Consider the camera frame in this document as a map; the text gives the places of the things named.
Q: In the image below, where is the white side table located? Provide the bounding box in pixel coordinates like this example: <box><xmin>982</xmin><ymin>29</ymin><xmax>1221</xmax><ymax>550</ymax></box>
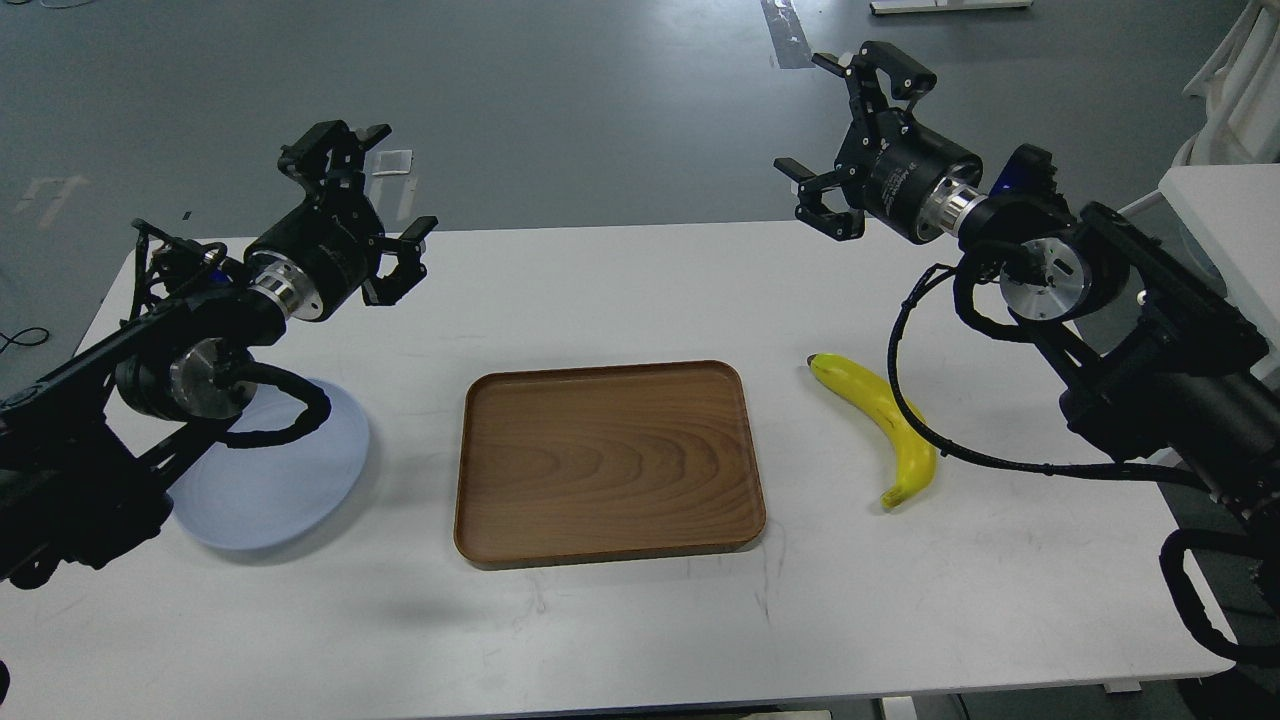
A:
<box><xmin>1158</xmin><ymin>163</ymin><xmax>1279</xmax><ymax>389</ymax></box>

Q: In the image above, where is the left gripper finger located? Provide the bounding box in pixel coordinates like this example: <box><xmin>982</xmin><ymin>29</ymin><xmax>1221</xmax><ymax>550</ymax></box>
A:
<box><xmin>276</xmin><ymin>120</ymin><xmax>392</xmax><ymax>213</ymax></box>
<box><xmin>361</xmin><ymin>217</ymin><xmax>439</xmax><ymax>307</ymax></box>

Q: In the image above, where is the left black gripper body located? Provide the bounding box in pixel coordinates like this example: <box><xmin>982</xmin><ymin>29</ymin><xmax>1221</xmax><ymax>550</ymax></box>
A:
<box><xmin>244</xmin><ymin>196</ymin><xmax>384</xmax><ymax>322</ymax></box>

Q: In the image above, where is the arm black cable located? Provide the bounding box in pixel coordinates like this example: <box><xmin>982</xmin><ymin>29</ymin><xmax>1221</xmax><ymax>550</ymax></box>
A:
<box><xmin>886</xmin><ymin>264</ymin><xmax>1211</xmax><ymax>491</ymax></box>
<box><xmin>215</xmin><ymin>363</ymin><xmax>333</xmax><ymax>448</ymax></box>

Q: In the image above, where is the yellow banana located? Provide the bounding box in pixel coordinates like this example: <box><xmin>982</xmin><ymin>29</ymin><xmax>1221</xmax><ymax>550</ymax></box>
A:
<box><xmin>806</xmin><ymin>354</ymin><xmax>940</xmax><ymax>511</ymax></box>

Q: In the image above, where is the light blue plate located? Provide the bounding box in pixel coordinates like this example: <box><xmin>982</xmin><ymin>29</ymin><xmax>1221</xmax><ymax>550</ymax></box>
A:
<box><xmin>169</xmin><ymin>379</ymin><xmax>371</xmax><ymax>552</ymax></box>

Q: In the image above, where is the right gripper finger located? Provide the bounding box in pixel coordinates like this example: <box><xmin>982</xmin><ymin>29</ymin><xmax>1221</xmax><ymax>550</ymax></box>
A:
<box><xmin>773</xmin><ymin>158</ymin><xmax>865</xmax><ymax>242</ymax></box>
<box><xmin>812</xmin><ymin>41</ymin><xmax>938</xmax><ymax>131</ymax></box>

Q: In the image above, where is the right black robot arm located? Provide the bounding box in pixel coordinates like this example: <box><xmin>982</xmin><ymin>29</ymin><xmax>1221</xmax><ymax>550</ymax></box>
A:
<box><xmin>774</xmin><ymin>41</ymin><xmax>1277</xmax><ymax>533</ymax></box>

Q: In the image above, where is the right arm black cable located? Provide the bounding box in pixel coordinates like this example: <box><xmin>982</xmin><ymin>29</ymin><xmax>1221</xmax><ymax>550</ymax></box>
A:
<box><xmin>886</xmin><ymin>264</ymin><xmax>1211</xmax><ymax>491</ymax></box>

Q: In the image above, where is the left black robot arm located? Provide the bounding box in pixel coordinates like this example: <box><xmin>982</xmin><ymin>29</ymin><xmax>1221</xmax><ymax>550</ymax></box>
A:
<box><xmin>1</xmin><ymin>120</ymin><xmax>438</xmax><ymax>591</ymax></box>

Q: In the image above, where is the brown wooden tray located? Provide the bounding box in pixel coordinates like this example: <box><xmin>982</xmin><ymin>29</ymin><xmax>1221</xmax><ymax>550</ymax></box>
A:
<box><xmin>453</xmin><ymin>360</ymin><xmax>767</xmax><ymax>569</ymax></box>

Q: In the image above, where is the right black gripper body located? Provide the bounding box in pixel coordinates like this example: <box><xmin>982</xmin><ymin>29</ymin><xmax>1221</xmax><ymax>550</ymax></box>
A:
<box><xmin>838</xmin><ymin>111</ymin><xmax>983</xmax><ymax>243</ymax></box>

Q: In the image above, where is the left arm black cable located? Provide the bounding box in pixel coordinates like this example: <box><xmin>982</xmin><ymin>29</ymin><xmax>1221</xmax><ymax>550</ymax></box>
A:
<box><xmin>215</xmin><ymin>363</ymin><xmax>333</xmax><ymax>448</ymax></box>

